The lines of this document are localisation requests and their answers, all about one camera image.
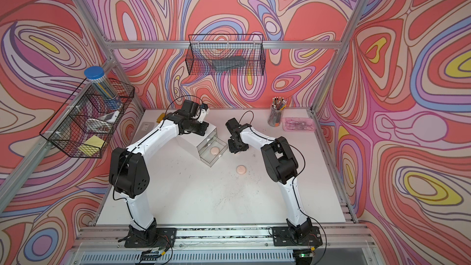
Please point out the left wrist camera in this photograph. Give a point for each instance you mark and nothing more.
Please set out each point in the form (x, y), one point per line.
(194, 110)

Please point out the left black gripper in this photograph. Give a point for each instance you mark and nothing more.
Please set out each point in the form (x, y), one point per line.
(203, 127)

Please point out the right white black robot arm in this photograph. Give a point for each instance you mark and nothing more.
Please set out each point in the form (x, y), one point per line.
(281, 166)

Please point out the clear pen holder cup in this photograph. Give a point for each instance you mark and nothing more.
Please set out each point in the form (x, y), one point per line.
(277, 107)

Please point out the black wire basket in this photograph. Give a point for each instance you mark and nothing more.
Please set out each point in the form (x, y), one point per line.
(204, 48)
(80, 120)

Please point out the pink transparent pencil case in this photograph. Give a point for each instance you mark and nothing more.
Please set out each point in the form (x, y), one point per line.
(297, 124)

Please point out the white item in basket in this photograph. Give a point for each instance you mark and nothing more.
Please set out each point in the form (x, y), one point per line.
(110, 117)

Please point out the pink earphone case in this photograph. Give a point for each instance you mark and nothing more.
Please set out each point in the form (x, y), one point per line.
(215, 151)
(241, 169)

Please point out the clear bottom drawer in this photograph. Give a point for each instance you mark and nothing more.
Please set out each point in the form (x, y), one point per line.
(204, 150)

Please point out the pink earphone case bottom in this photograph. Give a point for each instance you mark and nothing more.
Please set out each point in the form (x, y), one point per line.
(241, 169)

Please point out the blue lid pencil tube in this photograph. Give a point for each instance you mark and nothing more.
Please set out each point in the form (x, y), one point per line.
(96, 76)

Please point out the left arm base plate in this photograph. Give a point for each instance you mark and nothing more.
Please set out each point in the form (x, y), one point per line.
(152, 238)

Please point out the dark grey item in basket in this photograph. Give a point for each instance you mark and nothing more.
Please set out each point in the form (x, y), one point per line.
(229, 63)

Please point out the yellow sticky notes pad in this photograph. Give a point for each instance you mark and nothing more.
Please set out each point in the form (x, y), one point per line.
(91, 146)

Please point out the black wire basket back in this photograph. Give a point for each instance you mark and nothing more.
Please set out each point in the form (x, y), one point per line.
(204, 48)

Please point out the yellow sponge block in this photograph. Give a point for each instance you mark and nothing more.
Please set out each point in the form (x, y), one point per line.
(160, 118)

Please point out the white drawer cabinet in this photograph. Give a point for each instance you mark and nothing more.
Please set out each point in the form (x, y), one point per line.
(195, 144)

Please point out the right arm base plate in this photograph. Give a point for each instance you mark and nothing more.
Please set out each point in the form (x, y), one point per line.
(284, 236)

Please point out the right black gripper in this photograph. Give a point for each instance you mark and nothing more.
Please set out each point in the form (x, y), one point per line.
(233, 149)

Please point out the black wire basket left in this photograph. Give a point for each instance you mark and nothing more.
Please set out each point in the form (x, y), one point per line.
(80, 120)

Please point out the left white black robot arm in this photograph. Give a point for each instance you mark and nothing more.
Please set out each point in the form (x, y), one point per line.
(129, 173)

